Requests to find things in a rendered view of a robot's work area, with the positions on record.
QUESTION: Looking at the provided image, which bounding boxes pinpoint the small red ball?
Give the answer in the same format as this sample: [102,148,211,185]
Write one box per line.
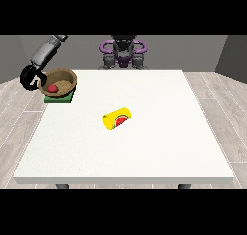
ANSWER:
[47,84,60,94]

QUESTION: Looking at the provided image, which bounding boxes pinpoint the brown wooden bowl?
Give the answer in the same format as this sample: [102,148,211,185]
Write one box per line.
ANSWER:
[37,67,78,98]

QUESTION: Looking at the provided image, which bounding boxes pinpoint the grey robot trunk purple rings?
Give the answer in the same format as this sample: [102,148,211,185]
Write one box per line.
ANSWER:
[98,35,150,71]

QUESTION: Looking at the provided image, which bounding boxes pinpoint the green square pad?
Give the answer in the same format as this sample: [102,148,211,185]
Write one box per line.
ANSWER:
[43,87,77,104]

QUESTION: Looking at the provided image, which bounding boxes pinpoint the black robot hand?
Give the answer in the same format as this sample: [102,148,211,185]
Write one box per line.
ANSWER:
[19,65,48,91]

